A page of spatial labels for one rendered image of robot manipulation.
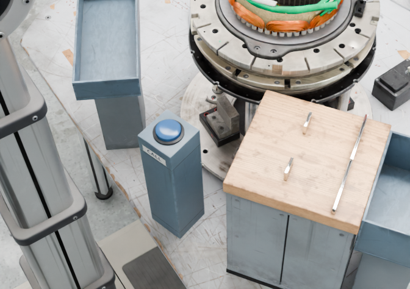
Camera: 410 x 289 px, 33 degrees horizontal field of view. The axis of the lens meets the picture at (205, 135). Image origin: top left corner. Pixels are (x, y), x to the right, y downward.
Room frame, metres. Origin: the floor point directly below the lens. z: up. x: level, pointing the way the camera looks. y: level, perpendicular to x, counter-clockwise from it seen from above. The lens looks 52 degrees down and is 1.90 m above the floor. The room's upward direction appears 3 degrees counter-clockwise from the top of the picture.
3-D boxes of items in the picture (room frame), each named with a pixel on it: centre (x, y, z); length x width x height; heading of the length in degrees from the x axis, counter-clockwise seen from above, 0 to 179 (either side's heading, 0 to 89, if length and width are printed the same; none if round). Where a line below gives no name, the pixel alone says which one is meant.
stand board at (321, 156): (0.60, -0.15, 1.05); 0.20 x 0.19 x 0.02; 65
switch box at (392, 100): (0.95, -0.41, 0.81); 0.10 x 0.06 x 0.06; 124
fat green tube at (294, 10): (0.82, -0.14, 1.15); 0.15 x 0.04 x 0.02; 70
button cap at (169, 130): (0.67, 0.06, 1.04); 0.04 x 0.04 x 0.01
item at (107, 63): (0.89, 0.16, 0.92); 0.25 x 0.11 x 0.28; 2
